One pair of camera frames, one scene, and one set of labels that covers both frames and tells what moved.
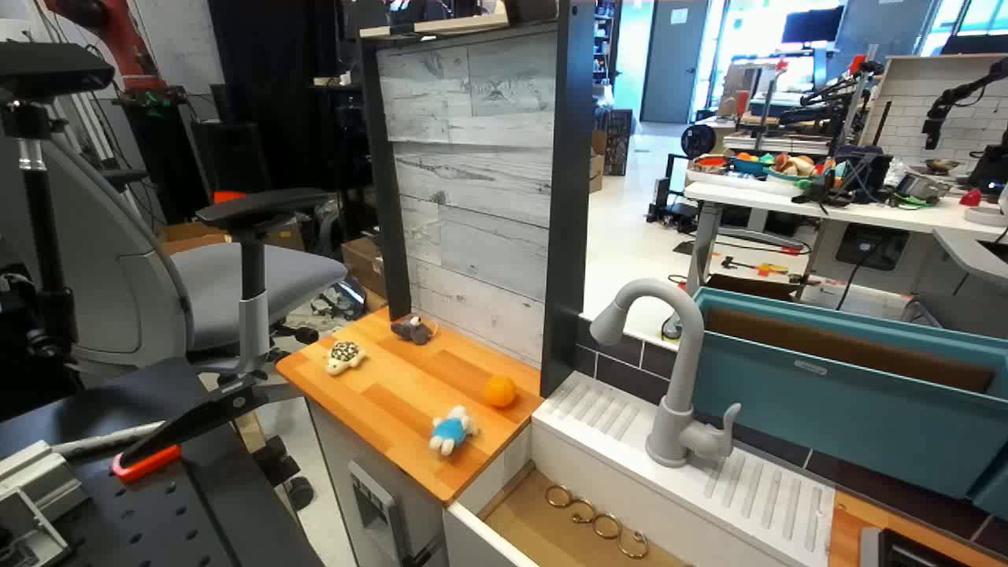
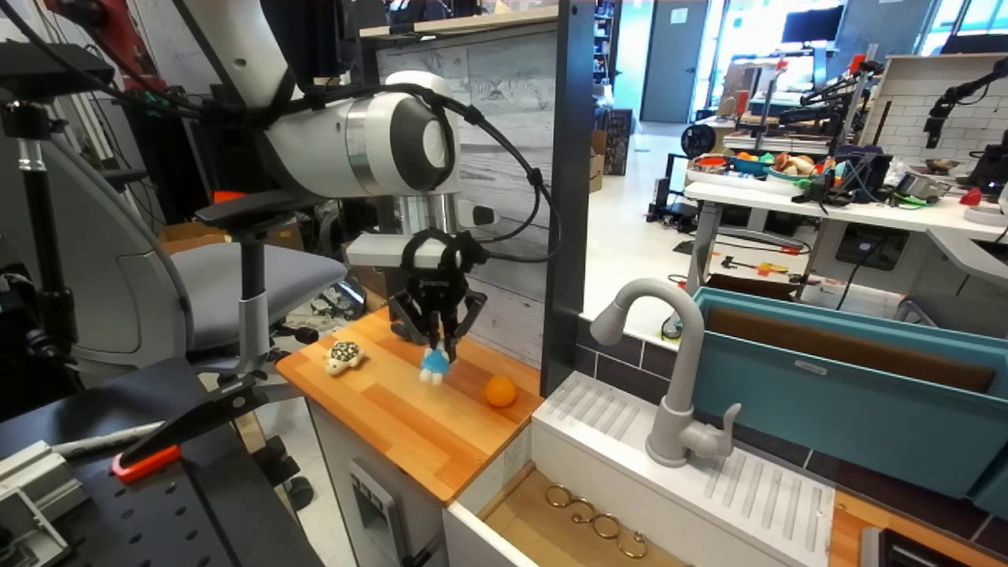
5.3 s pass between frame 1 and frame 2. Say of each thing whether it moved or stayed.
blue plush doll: moved
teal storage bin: stayed
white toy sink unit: stayed
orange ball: stayed
